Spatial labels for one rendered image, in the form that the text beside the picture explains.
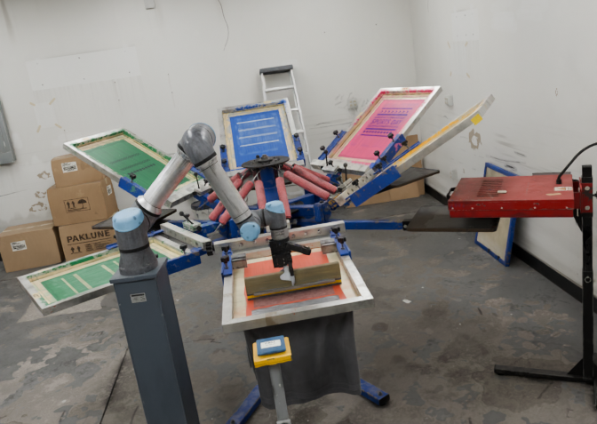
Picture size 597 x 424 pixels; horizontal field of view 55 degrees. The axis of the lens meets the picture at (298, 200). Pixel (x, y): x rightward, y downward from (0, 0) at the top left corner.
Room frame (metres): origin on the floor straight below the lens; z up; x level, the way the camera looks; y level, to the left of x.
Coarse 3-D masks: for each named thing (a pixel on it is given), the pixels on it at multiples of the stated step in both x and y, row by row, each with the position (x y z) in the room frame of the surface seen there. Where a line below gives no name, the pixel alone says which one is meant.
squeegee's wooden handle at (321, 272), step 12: (324, 264) 2.25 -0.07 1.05; (336, 264) 2.25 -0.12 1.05; (252, 276) 2.23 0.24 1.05; (264, 276) 2.22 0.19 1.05; (276, 276) 2.22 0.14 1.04; (300, 276) 2.23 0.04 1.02; (312, 276) 2.23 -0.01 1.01; (324, 276) 2.24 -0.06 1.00; (336, 276) 2.24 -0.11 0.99; (252, 288) 2.21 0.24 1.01; (264, 288) 2.22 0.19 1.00; (276, 288) 2.22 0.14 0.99
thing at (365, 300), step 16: (256, 256) 2.71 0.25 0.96; (352, 272) 2.27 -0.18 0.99; (224, 288) 2.30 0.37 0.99; (224, 304) 2.13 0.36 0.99; (320, 304) 2.01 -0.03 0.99; (336, 304) 1.99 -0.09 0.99; (352, 304) 1.99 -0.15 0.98; (368, 304) 1.99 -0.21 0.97; (224, 320) 1.99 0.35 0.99; (240, 320) 1.97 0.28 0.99; (256, 320) 1.96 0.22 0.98; (272, 320) 1.97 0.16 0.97; (288, 320) 1.97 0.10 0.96
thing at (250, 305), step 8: (248, 264) 2.65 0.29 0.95; (256, 264) 2.63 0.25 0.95; (264, 264) 2.61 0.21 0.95; (272, 264) 2.60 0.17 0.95; (248, 272) 2.54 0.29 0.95; (256, 272) 2.52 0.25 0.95; (264, 272) 2.51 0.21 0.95; (272, 272) 2.50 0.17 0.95; (280, 296) 2.22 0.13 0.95; (288, 296) 2.20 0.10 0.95; (248, 304) 2.18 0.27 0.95; (256, 304) 2.17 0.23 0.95; (264, 304) 2.16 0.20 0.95; (272, 304) 2.15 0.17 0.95; (280, 304) 2.14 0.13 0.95; (248, 312) 2.11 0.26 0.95
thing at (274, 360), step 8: (256, 344) 1.84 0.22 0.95; (288, 344) 1.80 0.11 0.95; (256, 352) 1.78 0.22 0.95; (280, 352) 1.76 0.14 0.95; (288, 352) 1.75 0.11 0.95; (256, 360) 1.73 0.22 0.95; (264, 360) 1.73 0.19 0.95; (272, 360) 1.73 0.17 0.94; (280, 360) 1.73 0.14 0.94; (288, 360) 1.73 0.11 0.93; (272, 368) 1.77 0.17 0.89; (280, 368) 1.78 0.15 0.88; (272, 376) 1.77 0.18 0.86; (280, 376) 1.77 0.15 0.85; (272, 384) 1.77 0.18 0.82; (280, 384) 1.77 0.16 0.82; (280, 392) 1.77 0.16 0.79; (280, 400) 1.77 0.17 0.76; (280, 408) 1.77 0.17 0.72; (280, 416) 1.77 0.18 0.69; (288, 416) 1.78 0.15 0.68
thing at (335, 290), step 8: (296, 256) 2.66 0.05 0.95; (304, 256) 2.65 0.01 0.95; (312, 256) 2.63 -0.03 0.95; (320, 256) 2.61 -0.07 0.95; (296, 264) 2.55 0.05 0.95; (304, 264) 2.54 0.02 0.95; (312, 264) 2.52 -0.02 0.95; (320, 288) 2.24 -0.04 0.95; (328, 288) 2.23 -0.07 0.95; (336, 288) 2.22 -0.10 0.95; (296, 296) 2.19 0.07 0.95; (304, 296) 2.18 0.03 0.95; (312, 296) 2.17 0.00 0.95; (344, 296) 2.13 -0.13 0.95
